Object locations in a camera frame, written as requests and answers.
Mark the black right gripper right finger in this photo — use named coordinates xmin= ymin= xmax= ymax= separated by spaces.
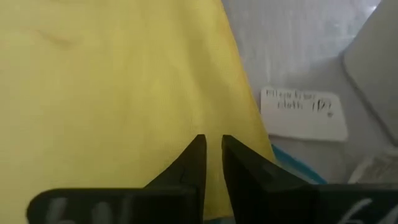
xmin=222 ymin=135 xmax=398 ymax=224

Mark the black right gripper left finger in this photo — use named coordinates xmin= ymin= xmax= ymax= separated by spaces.
xmin=26 ymin=135 xmax=206 ymax=224

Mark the yellow microfiber towel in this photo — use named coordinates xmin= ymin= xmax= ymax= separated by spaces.
xmin=0 ymin=0 xmax=276 ymax=224

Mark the white handwritten paper label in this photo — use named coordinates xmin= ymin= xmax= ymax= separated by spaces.
xmin=259 ymin=86 xmax=349 ymax=142

